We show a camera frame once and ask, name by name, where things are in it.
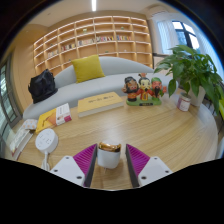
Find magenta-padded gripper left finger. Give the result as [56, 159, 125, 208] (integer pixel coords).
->
[49, 143, 99, 188]

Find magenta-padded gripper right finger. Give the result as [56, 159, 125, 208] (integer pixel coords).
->
[125, 143, 174, 189]

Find round white power strip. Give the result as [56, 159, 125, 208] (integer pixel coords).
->
[34, 128, 59, 154]

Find yellow orange thin book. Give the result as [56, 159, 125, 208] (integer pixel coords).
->
[35, 108, 58, 135]

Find white book with red print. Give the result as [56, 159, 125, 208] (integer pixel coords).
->
[54, 102, 73, 126]

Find grey book with red spine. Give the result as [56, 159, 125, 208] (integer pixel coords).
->
[9, 126, 34, 161]

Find white floral patterned pouch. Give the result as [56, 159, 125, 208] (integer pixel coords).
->
[21, 118, 39, 131]

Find thick yellow book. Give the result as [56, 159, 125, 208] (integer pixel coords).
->
[77, 91, 125, 118]

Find small white red cup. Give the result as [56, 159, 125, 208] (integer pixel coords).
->
[176, 92, 192, 112]

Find three-figure colourful figurine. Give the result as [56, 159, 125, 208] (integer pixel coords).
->
[121, 72, 168, 107]

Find grey curved sofa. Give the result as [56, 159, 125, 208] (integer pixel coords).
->
[22, 55, 174, 121]

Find black bag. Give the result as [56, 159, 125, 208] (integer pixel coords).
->
[27, 68, 59, 104]

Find lime green chair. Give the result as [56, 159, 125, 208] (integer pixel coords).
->
[218, 99, 224, 121]

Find yellow square cushion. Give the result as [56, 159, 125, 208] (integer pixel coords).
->
[71, 54, 106, 84]

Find green potted plant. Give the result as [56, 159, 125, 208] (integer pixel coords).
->
[153, 44, 224, 116]

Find white sheer curtain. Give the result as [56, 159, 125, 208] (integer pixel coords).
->
[194, 31, 224, 73]
[156, 20, 178, 54]

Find dark-framed window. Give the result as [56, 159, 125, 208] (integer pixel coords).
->
[171, 20, 201, 51]

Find white power strip cable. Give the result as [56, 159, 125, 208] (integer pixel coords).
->
[40, 149, 52, 172]

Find glass door with frame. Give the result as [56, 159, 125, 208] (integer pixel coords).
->
[0, 59, 21, 134]

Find wooden wall shelf unit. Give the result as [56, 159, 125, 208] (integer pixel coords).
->
[32, 15, 154, 77]

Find white wall air conditioner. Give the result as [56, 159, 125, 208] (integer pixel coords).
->
[146, 4, 168, 18]

